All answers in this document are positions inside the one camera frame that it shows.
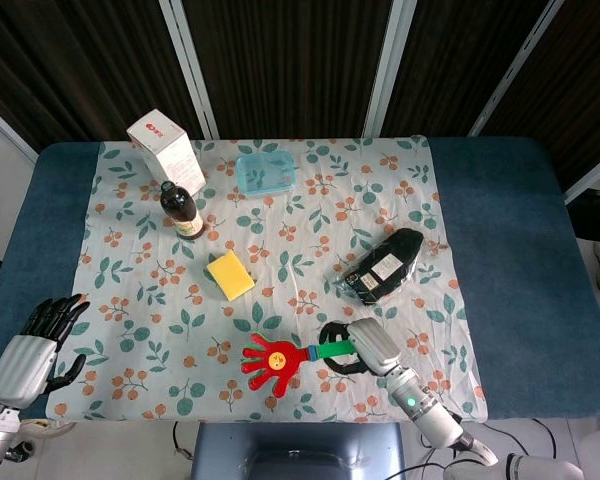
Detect clear container blue lid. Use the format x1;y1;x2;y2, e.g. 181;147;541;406
235;152;300;198

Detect black socks in plastic bag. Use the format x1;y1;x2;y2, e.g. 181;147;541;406
331;227;425;307

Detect white cardboard box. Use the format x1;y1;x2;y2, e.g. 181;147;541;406
126;108;207;193

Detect floral patterned tablecloth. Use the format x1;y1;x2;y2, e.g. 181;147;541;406
46;134;490;422

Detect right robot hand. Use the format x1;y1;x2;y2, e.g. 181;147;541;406
319;317;402;377

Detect red hand clapper toy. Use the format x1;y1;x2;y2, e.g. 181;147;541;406
240;332;359;399

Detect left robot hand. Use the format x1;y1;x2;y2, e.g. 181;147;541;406
0;293;92;410

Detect yellow green sponge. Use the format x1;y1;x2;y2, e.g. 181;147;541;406
205;250;256;303

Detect dark liquid bottle black cap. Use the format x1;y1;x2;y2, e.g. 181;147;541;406
159;180;205;240

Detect white folding screen frame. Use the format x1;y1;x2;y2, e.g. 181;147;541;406
0;0;600;201

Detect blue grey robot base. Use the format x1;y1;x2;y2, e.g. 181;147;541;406
189;421;407;480

